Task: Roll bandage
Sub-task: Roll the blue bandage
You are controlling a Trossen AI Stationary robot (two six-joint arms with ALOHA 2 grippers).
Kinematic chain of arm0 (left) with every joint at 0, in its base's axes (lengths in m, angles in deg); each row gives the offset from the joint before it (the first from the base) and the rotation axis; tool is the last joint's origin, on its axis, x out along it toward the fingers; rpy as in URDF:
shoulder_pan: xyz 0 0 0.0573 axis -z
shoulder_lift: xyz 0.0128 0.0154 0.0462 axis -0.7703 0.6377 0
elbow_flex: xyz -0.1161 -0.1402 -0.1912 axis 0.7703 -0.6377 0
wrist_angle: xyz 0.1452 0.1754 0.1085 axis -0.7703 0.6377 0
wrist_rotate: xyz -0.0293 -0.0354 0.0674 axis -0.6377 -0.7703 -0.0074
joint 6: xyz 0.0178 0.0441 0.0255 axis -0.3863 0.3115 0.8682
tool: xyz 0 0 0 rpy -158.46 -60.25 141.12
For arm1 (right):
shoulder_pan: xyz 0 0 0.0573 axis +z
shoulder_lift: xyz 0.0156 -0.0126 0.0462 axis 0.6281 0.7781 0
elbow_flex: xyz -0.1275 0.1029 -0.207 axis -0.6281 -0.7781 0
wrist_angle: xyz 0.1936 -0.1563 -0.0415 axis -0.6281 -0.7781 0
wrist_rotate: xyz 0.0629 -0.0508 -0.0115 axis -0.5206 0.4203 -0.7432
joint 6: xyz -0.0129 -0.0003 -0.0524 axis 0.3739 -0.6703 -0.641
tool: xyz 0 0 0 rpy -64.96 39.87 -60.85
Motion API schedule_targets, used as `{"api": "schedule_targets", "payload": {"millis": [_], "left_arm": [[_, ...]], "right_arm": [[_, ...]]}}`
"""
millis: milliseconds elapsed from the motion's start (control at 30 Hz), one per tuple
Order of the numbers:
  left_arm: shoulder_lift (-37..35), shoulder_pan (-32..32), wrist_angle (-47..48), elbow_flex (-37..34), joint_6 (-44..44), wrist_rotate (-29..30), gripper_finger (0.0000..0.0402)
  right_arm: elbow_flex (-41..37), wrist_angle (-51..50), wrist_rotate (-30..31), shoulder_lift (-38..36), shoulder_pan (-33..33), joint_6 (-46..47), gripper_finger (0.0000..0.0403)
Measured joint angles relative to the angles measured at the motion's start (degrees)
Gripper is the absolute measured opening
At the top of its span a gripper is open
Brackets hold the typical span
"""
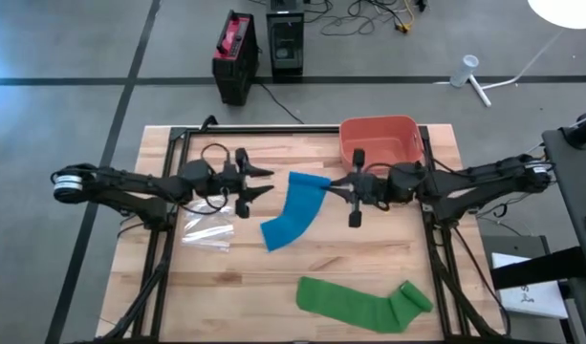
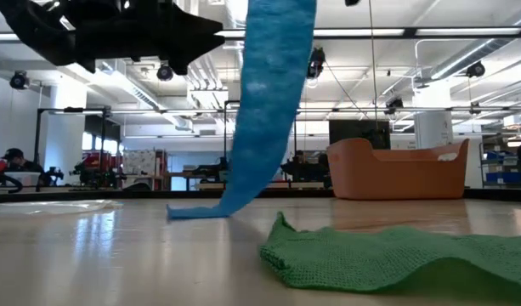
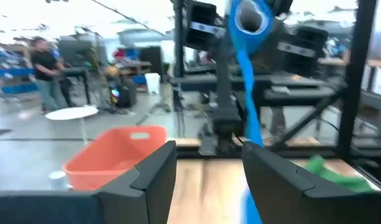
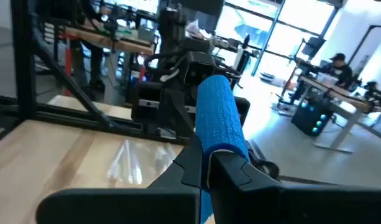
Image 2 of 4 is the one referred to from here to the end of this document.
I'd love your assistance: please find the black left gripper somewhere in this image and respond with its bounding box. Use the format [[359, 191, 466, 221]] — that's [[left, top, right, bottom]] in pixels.
[[58, 0, 226, 77]]

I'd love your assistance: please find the blue elastic bandage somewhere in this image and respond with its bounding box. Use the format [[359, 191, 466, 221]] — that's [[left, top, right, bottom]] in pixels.
[[166, 0, 319, 221]]

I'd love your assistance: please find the clear plastic zip bag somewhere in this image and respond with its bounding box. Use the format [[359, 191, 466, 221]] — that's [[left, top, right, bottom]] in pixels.
[[0, 198, 124, 216]]

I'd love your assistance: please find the green knit bandage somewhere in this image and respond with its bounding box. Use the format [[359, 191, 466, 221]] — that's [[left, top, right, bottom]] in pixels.
[[258, 211, 521, 298]]

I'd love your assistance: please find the black hanging ceiling reel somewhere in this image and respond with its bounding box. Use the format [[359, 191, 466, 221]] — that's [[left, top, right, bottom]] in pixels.
[[306, 46, 327, 81], [8, 70, 31, 91], [156, 62, 175, 82], [385, 97, 405, 116], [466, 60, 486, 79]]

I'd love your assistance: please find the black monitor screen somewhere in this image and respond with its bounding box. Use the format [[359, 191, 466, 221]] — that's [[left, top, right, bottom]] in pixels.
[[327, 119, 392, 150]]

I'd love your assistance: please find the white patterned board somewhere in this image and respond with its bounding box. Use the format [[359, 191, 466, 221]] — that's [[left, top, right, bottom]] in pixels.
[[122, 149, 157, 178]]

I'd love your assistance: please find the white round column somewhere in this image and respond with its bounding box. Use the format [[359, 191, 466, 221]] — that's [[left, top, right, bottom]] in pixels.
[[414, 80, 455, 150]]

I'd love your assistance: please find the red tool cart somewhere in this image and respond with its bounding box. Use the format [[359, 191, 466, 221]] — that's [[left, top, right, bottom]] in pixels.
[[80, 150, 122, 189]]

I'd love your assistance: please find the orange plastic tub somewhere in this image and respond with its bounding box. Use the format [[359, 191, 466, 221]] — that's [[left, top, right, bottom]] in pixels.
[[326, 137, 471, 201]]

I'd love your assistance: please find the shelf with blue bins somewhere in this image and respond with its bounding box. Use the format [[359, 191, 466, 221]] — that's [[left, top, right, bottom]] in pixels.
[[479, 142, 521, 189]]

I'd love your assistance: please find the black overhead frame bar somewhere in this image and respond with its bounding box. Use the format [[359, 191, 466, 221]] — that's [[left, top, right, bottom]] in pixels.
[[0, 25, 521, 42]]

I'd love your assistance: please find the thin hanging cable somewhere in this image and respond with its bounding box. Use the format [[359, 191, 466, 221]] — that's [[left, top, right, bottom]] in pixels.
[[367, 0, 379, 128]]

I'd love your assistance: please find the black table edge rail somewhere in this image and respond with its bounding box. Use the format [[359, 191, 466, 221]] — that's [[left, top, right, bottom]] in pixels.
[[0, 188, 521, 204]]

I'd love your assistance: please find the black cable loop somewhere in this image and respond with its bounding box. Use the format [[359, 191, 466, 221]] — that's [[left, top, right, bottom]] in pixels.
[[0, 169, 25, 195]]

